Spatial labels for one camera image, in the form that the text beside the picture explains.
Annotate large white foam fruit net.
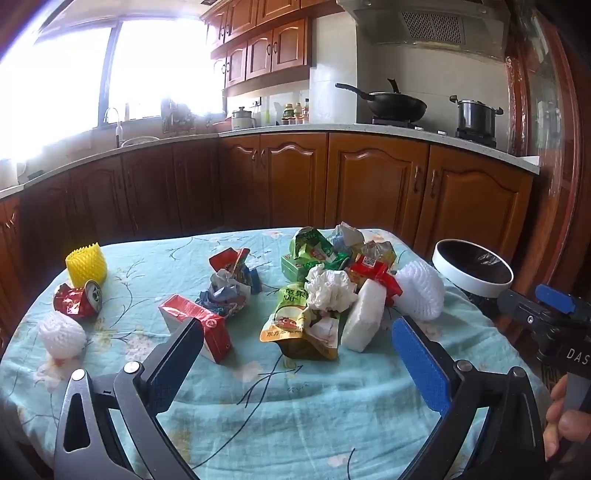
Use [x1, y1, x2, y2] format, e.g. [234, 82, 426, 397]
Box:
[393, 261, 446, 322]

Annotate gas stove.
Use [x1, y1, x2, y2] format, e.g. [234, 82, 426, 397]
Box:
[369, 117, 499, 149]

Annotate red drink carton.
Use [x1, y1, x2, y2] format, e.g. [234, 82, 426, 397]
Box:
[158, 294, 233, 365]

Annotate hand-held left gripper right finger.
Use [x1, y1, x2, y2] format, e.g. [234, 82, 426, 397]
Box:
[392, 316, 548, 480]

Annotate green wrapper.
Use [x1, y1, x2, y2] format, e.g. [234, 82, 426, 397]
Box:
[289, 226, 345, 271]

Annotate wooden lower cabinets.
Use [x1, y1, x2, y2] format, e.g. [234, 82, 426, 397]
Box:
[0, 131, 534, 301]

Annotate steel cooking pot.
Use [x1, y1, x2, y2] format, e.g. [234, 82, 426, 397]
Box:
[449, 95, 504, 139]

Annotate crumpled grey blue paper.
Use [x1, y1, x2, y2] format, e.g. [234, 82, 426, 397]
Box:
[198, 270, 252, 318]

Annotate wooden upper cabinets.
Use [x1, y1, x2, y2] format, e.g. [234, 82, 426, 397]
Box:
[200, 0, 315, 97]

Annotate yellow foam fruit net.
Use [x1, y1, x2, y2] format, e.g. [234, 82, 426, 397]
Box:
[65, 244, 108, 288]

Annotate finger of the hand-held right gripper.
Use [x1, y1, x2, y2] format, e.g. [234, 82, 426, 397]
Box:
[497, 283, 579, 325]

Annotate crushed red can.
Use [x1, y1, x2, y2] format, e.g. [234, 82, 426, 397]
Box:
[53, 280, 103, 319]

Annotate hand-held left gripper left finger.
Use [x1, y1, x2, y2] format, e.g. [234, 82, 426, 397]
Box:
[54, 316, 205, 480]

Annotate speckled kitchen countertop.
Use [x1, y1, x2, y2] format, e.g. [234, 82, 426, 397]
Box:
[0, 121, 542, 200]

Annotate kitchen faucet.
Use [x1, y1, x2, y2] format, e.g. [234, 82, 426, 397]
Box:
[103, 107, 124, 149]

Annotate wooden cabinets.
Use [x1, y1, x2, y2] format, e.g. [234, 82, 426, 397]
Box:
[0, 131, 534, 301]
[200, 0, 315, 97]

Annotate white jug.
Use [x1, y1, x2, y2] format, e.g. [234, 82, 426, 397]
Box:
[0, 158, 19, 190]

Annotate white tissue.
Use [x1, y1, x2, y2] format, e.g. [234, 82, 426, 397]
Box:
[304, 264, 358, 313]

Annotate dish rack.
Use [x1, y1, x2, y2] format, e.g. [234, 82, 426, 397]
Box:
[160, 99, 195, 136]

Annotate person's right hand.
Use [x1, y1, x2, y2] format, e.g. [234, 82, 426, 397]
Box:
[543, 374, 591, 463]

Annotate range hood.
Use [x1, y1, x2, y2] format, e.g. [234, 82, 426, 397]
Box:
[336, 0, 511, 62]

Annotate clear plastic wrapper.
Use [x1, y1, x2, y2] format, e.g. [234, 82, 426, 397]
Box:
[358, 240, 398, 268]

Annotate yellow green snack bag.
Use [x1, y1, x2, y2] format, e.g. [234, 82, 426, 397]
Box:
[259, 282, 345, 361]

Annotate red crumpled wrapper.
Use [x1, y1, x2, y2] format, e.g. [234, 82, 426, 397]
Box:
[348, 258, 403, 305]

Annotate white rice cooker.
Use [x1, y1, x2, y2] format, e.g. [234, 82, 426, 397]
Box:
[230, 107, 257, 131]

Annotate teal floral tablecloth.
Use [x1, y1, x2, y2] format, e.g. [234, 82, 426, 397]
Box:
[0, 226, 551, 480]

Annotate red snack wrapper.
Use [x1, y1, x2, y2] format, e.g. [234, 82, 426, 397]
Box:
[209, 247, 252, 287]

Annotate green drink carton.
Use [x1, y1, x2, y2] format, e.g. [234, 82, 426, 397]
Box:
[281, 253, 315, 283]

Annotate black wok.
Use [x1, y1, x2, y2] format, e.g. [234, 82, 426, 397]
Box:
[335, 78, 428, 123]

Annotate kitchen window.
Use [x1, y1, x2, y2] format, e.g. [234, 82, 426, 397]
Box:
[0, 17, 223, 160]

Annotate wooden door frame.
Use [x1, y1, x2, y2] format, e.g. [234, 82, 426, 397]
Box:
[505, 0, 591, 333]

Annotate white rimmed trash bin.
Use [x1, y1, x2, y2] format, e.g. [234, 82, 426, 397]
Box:
[431, 239, 514, 319]

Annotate white foam block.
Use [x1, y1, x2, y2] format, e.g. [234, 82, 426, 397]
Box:
[341, 279, 387, 353]

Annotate small white foam fruit net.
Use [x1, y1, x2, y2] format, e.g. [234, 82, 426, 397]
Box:
[39, 311, 88, 360]

